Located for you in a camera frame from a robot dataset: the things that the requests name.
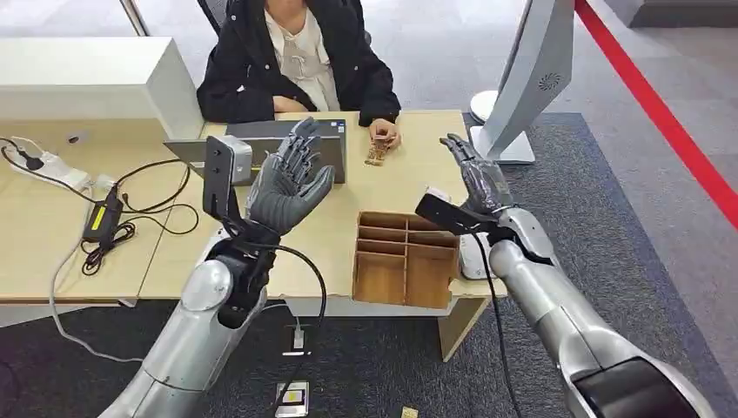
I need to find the grey metal bar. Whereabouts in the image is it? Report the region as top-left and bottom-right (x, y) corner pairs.
(119, 0), (152, 37)

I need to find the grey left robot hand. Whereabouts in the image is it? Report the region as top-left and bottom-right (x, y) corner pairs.
(245, 117), (337, 237)

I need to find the black power adapter yellow label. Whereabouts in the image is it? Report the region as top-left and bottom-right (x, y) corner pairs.
(82, 184), (125, 244)

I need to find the grey laptop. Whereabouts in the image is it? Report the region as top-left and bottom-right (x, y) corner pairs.
(164, 118), (348, 187)

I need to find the pale wooden desk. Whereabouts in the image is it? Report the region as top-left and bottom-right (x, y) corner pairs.
(137, 109), (509, 363)
(0, 118), (185, 308)

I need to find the white cable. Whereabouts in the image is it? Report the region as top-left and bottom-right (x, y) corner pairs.
(48, 172), (302, 365)

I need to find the person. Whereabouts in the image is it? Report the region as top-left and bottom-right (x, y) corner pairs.
(196, 0), (404, 152)

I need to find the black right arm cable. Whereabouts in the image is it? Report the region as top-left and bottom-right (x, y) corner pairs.
(471, 230), (524, 418)

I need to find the silver standing display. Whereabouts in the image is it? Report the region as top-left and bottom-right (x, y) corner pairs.
(469, 0), (576, 166)

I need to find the person's left hand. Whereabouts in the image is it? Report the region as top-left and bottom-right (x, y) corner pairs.
(368, 118), (403, 152)

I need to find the wooden card box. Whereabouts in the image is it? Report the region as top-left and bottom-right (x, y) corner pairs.
(352, 210), (462, 311)

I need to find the metal floor socket plate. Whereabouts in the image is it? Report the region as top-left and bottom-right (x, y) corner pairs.
(274, 381), (311, 418)

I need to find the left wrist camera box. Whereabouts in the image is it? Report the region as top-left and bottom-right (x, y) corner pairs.
(202, 134), (254, 222)

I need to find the person's right hand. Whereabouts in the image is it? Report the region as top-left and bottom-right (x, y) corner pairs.
(272, 95), (310, 114)

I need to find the person's hand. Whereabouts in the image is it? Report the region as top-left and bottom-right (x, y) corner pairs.
(368, 118), (403, 152)
(272, 95), (310, 114)

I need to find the grey plinth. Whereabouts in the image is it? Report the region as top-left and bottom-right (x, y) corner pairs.
(602, 0), (738, 29)

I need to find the white power strip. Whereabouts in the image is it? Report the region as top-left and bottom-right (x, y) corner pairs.
(8, 146), (95, 192)

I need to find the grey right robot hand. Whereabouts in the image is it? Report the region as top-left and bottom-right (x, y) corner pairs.
(439, 132), (515, 218)

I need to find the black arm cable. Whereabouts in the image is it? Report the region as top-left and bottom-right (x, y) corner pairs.
(230, 240), (329, 418)
(471, 230), (524, 418)

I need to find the black adapter cable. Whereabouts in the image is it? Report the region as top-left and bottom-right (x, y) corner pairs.
(80, 158), (201, 277)

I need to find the white flat handheld device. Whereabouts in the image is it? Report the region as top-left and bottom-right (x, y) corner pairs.
(458, 230), (494, 281)

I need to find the black plug cable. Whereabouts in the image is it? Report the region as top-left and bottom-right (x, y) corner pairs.
(0, 136), (100, 204)

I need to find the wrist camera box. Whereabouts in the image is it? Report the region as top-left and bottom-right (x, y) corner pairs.
(414, 185), (500, 237)
(202, 134), (254, 222)

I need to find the floor outlet with plug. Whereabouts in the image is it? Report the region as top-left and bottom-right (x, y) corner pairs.
(281, 324), (313, 358)

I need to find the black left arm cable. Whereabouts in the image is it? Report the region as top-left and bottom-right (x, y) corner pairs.
(230, 240), (329, 418)

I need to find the white desk partition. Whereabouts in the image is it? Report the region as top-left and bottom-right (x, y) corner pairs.
(0, 35), (205, 141)

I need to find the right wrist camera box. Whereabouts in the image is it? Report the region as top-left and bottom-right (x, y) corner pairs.
(414, 185), (500, 237)

